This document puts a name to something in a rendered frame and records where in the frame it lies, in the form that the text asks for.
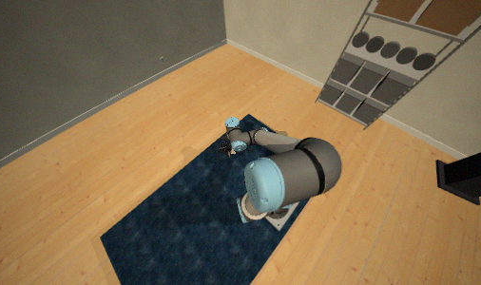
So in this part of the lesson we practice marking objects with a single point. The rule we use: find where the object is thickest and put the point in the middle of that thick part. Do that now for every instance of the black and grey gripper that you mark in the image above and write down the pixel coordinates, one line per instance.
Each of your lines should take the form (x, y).
(230, 150)

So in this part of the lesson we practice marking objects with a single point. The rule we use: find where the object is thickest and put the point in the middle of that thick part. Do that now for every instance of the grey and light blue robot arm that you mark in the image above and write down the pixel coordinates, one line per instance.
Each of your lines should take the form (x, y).
(276, 182)

